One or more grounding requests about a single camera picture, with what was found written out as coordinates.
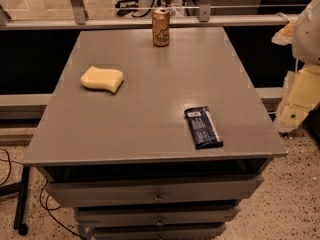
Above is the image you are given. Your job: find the black cable on floor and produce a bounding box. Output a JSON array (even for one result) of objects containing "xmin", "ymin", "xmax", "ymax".
[{"xmin": 0, "ymin": 147, "xmax": 88, "ymax": 240}]

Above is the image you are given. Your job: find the black office chair base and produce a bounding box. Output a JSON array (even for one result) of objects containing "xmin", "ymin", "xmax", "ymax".
[{"xmin": 115, "ymin": 0, "xmax": 162, "ymax": 17}]

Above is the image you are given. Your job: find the black wheeled stand leg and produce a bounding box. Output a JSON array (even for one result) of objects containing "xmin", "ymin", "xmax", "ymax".
[{"xmin": 0, "ymin": 167, "xmax": 30, "ymax": 236}]

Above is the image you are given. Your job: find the gold soda can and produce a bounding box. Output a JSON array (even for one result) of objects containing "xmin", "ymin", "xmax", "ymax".
[{"xmin": 152, "ymin": 8, "xmax": 170, "ymax": 47}]

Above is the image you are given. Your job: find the dark blue snack bar wrapper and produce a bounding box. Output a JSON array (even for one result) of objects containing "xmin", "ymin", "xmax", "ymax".
[{"xmin": 184, "ymin": 106, "xmax": 223, "ymax": 149}]

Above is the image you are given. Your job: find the metal glass railing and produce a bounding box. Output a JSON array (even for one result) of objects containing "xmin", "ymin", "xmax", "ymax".
[{"xmin": 0, "ymin": 0, "xmax": 311, "ymax": 30}]

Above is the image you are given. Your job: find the grey drawer cabinet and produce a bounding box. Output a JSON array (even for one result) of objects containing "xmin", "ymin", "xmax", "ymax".
[{"xmin": 24, "ymin": 28, "xmax": 286, "ymax": 240}]

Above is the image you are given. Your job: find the yellow sponge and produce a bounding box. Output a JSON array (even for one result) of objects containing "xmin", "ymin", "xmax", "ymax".
[{"xmin": 80, "ymin": 66, "xmax": 124, "ymax": 94}]

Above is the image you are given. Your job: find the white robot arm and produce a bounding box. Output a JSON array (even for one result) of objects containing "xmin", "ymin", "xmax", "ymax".
[{"xmin": 271, "ymin": 0, "xmax": 320, "ymax": 133}]

